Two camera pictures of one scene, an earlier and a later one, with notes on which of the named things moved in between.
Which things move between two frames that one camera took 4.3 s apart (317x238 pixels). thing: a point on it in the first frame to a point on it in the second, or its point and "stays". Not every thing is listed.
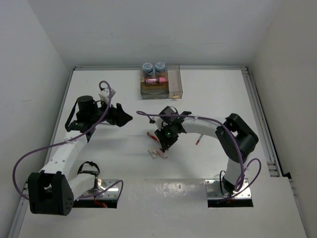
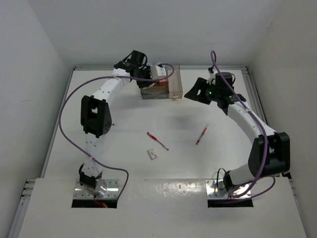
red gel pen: (153, 137) stays
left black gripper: (117, 116) to (142, 85)
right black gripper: (166, 143) to (200, 84)
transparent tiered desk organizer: (154, 85) stays
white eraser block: (153, 153) stays
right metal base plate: (215, 190) stays
